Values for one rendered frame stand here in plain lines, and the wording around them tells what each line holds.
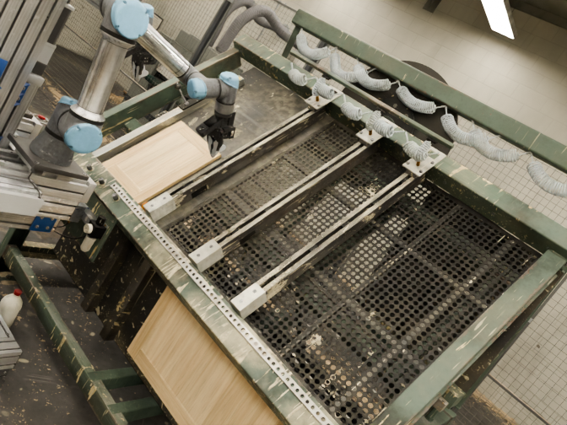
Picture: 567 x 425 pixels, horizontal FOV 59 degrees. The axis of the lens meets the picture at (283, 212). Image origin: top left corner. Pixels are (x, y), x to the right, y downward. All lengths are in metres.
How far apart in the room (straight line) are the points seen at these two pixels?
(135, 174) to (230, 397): 1.16
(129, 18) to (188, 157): 1.05
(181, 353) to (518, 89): 5.77
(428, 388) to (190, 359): 1.06
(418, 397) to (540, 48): 6.02
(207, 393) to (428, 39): 6.32
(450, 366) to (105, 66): 1.52
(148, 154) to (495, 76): 5.44
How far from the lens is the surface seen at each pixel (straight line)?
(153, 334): 2.53
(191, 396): 2.38
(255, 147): 2.51
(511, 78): 7.26
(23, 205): 1.89
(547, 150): 2.69
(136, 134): 2.80
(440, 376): 1.88
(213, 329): 1.95
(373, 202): 2.25
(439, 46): 7.66
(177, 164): 2.59
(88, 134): 1.82
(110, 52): 1.78
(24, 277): 3.00
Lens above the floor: 1.69
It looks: 11 degrees down
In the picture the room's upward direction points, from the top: 34 degrees clockwise
